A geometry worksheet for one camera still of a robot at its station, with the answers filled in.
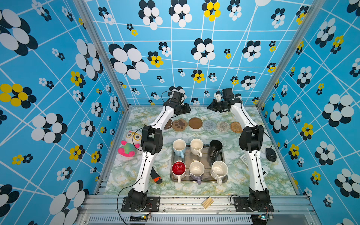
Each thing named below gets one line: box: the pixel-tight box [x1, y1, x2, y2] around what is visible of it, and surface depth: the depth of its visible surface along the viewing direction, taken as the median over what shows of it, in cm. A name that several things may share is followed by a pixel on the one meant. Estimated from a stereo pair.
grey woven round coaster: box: [202, 120, 217, 131], surface depth 109 cm
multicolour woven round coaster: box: [216, 121, 231, 133], surface depth 107 cm
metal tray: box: [170, 144, 225, 183], surface depth 86 cm
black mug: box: [207, 139, 223, 157], surface depth 89 cm
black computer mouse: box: [265, 147, 277, 162], surface depth 91 cm
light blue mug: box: [172, 138, 187, 159], surface depth 89 cm
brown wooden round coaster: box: [188, 117, 203, 130], surface depth 111 cm
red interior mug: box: [171, 160, 187, 184], surface depth 80 cm
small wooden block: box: [202, 196, 214, 210], surface depth 75 cm
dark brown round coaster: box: [163, 118, 173, 130], surface depth 108 cm
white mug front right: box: [210, 160, 229, 186], surface depth 81 cm
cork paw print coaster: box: [171, 118, 188, 132], surface depth 110 cm
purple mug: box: [189, 160, 205, 185], surface depth 82 cm
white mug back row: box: [190, 138, 204, 158], surface depth 89 cm
